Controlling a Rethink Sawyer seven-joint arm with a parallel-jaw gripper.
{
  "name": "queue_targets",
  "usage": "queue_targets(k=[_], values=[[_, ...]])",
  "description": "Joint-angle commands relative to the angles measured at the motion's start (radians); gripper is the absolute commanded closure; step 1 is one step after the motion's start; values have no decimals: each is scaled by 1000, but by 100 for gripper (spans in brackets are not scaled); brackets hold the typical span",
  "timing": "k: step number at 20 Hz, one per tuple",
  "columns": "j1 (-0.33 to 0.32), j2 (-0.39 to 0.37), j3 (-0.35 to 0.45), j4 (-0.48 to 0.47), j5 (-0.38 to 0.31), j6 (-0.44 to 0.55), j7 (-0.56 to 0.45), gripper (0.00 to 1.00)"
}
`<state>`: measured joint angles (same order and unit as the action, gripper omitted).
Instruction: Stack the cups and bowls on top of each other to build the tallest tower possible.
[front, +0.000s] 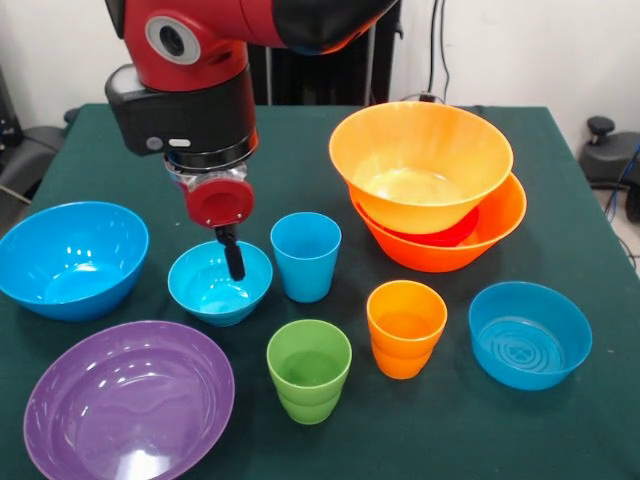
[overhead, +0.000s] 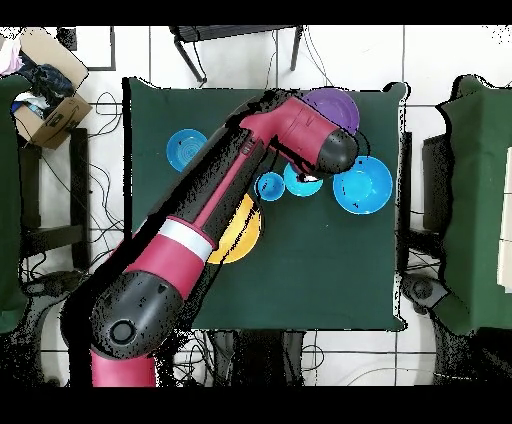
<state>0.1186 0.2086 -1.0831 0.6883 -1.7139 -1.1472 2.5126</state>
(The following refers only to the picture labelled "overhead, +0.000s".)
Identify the large orange bowl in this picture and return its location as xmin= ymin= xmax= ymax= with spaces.
xmin=206 ymin=192 xmax=264 ymax=266

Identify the small cyan bowl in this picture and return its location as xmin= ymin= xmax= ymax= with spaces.
xmin=282 ymin=161 xmax=324 ymax=198

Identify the large blue bowl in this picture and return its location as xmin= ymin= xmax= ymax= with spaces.
xmin=332 ymin=155 xmax=394 ymax=216

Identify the blue cup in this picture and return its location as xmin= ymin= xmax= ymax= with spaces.
xmin=254 ymin=171 xmax=286 ymax=202

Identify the dark green tablecloth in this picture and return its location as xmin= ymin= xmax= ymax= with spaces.
xmin=121 ymin=76 xmax=411 ymax=333

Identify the blue ribbed-bottom bowl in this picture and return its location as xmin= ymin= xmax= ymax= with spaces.
xmin=165 ymin=128 xmax=209 ymax=174

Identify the large purple bowl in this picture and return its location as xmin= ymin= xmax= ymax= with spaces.
xmin=301 ymin=87 xmax=361 ymax=136

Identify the black equipment case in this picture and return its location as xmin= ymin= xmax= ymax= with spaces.
xmin=421 ymin=133 xmax=455 ymax=235

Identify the cardboard box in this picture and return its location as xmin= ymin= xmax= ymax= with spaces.
xmin=11 ymin=26 xmax=94 ymax=150

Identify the green cloth covered table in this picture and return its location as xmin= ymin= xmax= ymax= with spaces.
xmin=435 ymin=74 xmax=512 ymax=336
xmin=0 ymin=74 xmax=32 ymax=334

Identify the dark blue cloth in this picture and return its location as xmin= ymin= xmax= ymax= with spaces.
xmin=17 ymin=55 xmax=75 ymax=109

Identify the white panel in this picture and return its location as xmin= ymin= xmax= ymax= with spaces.
xmin=496 ymin=145 xmax=512 ymax=294

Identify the pink cloth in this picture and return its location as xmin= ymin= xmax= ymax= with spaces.
xmin=0 ymin=37 xmax=24 ymax=77

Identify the tangle of black cables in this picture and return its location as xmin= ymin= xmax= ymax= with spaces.
xmin=23 ymin=90 xmax=209 ymax=387

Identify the black bench frame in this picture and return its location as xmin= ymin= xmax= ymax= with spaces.
xmin=17 ymin=127 xmax=92 ymax=271

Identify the black metal chair frame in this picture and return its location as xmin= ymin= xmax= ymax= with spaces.
xmin=168 ymin=24 xmax=304 ymax=84

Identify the black pedestal foot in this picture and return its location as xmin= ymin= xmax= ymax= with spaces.
xmin=21 ymin=269 xmax=85 ymax=299
xmin=401 ymin=272 xmax=450 ymax=315

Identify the black square floor frame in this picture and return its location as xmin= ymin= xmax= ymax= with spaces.
xmin=56 ymin=25 xmax=117 ymax=72

